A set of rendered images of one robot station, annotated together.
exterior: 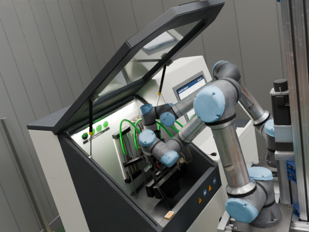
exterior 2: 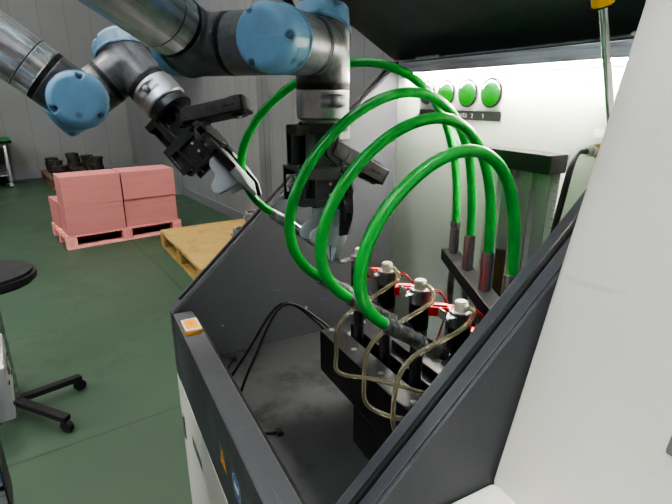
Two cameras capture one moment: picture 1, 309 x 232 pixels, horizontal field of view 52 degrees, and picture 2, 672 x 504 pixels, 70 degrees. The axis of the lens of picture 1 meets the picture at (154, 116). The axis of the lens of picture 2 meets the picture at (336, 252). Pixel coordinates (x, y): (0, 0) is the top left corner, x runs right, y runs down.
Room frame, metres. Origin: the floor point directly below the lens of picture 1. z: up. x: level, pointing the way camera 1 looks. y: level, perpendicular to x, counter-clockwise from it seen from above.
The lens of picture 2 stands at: (1.99, -0.61, 1.37)
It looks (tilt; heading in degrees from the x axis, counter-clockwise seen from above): 18 degrees down; 113
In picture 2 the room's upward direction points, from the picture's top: straight up
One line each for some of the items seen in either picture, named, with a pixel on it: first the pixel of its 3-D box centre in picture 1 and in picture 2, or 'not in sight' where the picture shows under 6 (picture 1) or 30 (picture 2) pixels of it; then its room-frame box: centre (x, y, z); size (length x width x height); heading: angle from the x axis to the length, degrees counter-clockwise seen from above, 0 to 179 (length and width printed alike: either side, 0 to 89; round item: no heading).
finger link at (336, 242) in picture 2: not in sight; (326, 236); (1.71, 0.02, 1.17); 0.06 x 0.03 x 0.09; 51
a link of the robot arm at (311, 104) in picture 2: (151, 126); (323, 107); (1.70, 0.03, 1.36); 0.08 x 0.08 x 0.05
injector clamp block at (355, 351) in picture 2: (168, 182); (396, 409); (1.84, 0.01, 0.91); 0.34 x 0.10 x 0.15; 140
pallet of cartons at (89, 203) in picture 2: not in sight; (114, 201); (-2.05, 3.04, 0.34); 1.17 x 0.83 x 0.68; 56
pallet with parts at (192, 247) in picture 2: not in sight; (226, 236); (-0.49, 2.81, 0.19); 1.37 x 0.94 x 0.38; 147
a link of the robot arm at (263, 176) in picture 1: (258, 184); not in sight; (1.14, -0.36, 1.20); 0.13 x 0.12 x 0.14; 138
